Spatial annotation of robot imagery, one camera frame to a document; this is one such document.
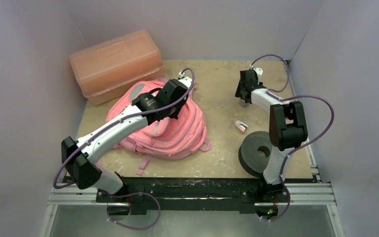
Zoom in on pink white stapler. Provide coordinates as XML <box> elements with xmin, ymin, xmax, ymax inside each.
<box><xmin>234</xmin><ymin>120</ymin><xmax>249</xmax><ymax>134</ymax></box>

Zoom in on pink student backpack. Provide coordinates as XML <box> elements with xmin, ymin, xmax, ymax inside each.
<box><xmin>106</xmin><ymin>78</ymin><xmax>212</xmax><ymax>176</ymax></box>

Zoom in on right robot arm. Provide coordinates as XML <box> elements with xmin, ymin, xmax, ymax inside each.
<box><xmin>235</xmin><ymin>68</ymin><xmax>308</xmax><ymax>201</ymax></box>

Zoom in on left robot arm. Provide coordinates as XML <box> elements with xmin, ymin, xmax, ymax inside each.
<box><xmin>53</xmin><ymin>77</ymin><xmax>195</xmax><ymax>202</ymax></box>

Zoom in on orange translucent plastic box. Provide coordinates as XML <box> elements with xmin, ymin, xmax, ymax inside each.
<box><xmin>69</xmin><ymin>30</ymin><xmax>164</xmax><ymax>105</ymax></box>

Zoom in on dark grey tape roll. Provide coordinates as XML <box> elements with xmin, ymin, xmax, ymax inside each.
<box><xmin>238</xmin><ymin>131</ymin><xmax>273</xmax><ymax>178</ymax></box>

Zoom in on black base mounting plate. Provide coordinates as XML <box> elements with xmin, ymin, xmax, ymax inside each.
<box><xmin>69</xmin><ymin>177</ymin><xmax>291</xmax><ymax>219</ymax></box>

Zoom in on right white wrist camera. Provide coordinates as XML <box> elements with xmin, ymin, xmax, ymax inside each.
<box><xmin>252</xmin><ymin>67</ymin><xmax>264</xmax><ymax>84</ymax></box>

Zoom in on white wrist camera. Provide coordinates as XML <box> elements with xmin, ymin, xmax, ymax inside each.
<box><xmin>177</xmin><ymin>74</ymin><xmax>193</xmax><ymax>89</ymax></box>
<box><xmin>252</xmin><ymin>67</ymin><xmax>264</xmax><ymax>84</ymax></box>

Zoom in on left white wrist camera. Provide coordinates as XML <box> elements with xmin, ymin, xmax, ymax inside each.
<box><xmin>177</xmin><ymin>74</ymin><xmax>193</xmax><ymax>89</ymax></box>

